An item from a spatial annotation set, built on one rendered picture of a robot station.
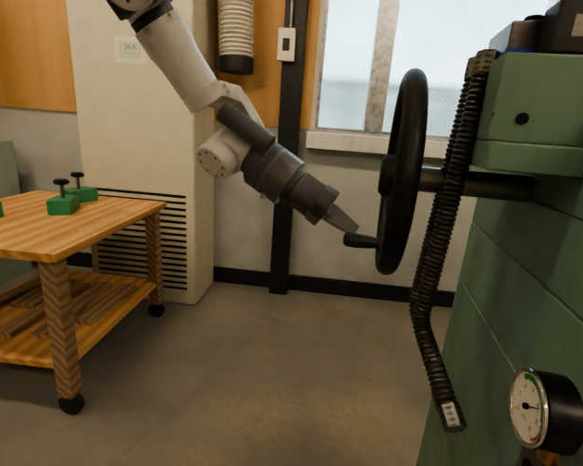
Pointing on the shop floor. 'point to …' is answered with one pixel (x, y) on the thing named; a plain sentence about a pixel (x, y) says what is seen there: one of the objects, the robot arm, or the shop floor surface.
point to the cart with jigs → (62, 278)
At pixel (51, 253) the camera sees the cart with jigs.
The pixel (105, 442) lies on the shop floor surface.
